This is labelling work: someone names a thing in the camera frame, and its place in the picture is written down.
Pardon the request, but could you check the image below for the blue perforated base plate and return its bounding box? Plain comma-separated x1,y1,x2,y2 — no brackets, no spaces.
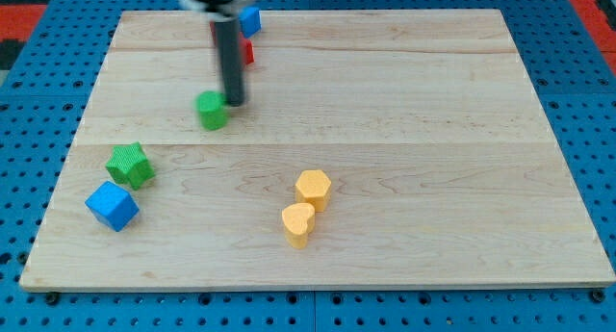
1,0,615,331

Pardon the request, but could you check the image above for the yellow heart block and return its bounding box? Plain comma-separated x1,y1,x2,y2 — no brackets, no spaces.
281,202,316,249

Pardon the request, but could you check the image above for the red block behind stick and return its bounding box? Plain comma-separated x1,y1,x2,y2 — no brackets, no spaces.
209,21,254,66

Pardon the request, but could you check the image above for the blue cube block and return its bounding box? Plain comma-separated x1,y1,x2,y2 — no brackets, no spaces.
85,181,140,232

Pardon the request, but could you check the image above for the green star block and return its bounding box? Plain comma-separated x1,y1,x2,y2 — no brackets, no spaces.
105,142,155,191

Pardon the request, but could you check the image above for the wooden board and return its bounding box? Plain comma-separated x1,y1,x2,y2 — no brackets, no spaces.
20,10,615,293

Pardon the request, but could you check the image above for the yellow hexagon block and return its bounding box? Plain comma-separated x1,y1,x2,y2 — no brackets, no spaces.
295,169,332,213

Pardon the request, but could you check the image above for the green cylinder block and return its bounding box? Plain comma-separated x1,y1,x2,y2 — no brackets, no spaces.
195,90,228,131

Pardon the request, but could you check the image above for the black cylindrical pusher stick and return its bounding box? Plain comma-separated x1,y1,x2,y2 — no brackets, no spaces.
214,16,245,107

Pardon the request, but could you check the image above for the blue block at top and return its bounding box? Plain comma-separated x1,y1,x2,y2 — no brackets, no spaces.
240,7,262,38

